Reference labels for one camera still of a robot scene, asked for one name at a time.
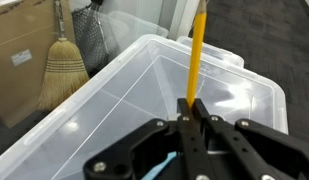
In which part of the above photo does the yellow pencil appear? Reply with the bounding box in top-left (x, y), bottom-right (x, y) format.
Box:
top-left (186, 0), bottom-right (207, 106)

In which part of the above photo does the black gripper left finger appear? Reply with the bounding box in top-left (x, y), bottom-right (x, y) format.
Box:
top-left (83, 98), bottom-right (208, 180)

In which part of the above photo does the large clear plastic bin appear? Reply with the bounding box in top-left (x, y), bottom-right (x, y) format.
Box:
top-left (0, 35), bottom-right (288, 180)

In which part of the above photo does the brown cardboard box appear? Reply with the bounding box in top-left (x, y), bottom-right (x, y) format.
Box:
top-left (0, 0), bottom-right (78, 129)

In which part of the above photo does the small clear plastic bin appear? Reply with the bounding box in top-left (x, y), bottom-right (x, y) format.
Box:
top-left (177, 36), bottom-right (244, 68)

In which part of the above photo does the straw broom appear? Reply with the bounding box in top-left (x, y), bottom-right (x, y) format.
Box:
top-left (38, 0), bottom-right (89, 111)

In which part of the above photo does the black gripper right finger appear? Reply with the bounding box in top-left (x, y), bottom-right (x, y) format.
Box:
top-left (193, 99), bottom-right (309, 180)

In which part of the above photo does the teal plastic cup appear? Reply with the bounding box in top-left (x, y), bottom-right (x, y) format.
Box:
top-left (141, 152), bottom-right (176, 180)

